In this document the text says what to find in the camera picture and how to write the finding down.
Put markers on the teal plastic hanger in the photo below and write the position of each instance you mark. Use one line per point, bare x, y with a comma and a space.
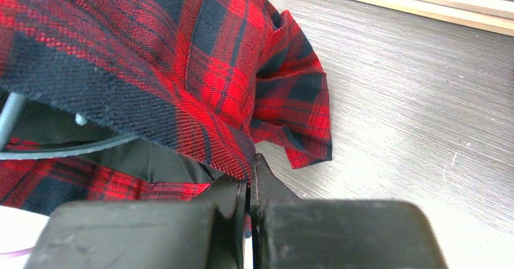
10, 114

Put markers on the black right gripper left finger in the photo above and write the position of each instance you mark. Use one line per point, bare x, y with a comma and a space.
227, 238

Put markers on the red plaid garment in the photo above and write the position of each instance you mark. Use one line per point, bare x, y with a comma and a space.
199, 81

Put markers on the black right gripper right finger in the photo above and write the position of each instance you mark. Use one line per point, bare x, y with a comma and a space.
264, 186

